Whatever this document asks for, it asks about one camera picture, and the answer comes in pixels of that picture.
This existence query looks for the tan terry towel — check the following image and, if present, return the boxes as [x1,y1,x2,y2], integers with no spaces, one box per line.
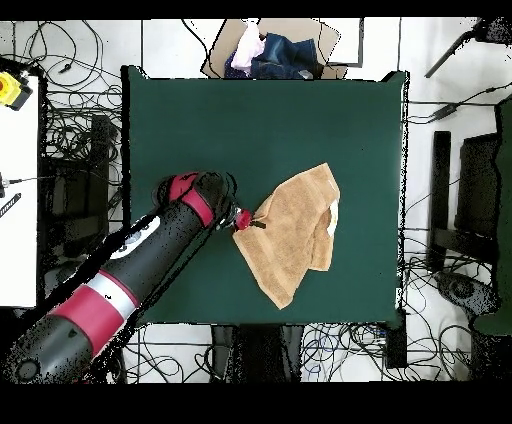
[231,161,342,311]

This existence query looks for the dark green table cloth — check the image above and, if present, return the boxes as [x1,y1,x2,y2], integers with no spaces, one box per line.
[121,65,409,326]

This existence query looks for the blue jeans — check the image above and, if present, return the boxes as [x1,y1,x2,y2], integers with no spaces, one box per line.
[223,32,321,80]

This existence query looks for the pink cloth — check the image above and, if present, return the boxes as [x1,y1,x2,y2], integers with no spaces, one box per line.
[230,21,267,73]

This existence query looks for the cardboard box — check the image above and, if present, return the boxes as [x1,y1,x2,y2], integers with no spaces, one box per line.
[201,17,349,80]

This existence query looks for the black power strip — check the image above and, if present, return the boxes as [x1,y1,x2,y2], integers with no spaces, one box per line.
[383,309,408,369]

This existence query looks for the black rounded floor base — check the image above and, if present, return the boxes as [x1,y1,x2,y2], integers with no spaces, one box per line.
[435,269,499,317]

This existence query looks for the white table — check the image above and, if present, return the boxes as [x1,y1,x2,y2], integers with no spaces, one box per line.
[0,75,41,308]

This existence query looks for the green draped cloth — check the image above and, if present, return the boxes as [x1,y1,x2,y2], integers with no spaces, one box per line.
[473,95,512,335]

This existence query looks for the yellow emergency stop box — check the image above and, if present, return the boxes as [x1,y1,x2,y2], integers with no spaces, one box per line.
[0,71,34,111]

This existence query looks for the black stand leg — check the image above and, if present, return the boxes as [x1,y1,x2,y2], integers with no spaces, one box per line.
[424,16,512,79]

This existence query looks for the black cable tangle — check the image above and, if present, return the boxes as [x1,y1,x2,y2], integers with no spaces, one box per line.
[15,19,123,161]
[119,235,475,381]

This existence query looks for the black adapter with cable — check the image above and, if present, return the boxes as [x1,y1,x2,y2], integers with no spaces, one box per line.
[407,81,512,125]

